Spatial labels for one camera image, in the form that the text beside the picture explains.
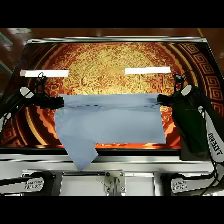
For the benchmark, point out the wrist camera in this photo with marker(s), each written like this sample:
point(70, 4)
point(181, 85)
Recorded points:
point(41, 83)
point(180, 83)

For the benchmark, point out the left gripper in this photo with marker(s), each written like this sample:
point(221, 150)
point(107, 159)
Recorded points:
point(51, 102)

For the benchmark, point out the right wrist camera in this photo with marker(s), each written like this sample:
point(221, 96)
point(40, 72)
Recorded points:
point(180, 83)

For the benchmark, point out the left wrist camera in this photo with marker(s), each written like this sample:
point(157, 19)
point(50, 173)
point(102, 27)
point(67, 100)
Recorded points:
point(41, 83)

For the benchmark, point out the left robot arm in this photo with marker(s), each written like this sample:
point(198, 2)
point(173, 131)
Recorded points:
point(18, 100)

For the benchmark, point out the light blue shirt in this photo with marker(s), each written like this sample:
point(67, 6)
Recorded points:
point(110, 123)

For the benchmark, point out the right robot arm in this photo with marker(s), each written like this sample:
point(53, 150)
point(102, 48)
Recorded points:
point(214, 136)

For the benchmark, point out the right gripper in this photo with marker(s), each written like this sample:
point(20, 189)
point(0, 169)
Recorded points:
point(166, 99)

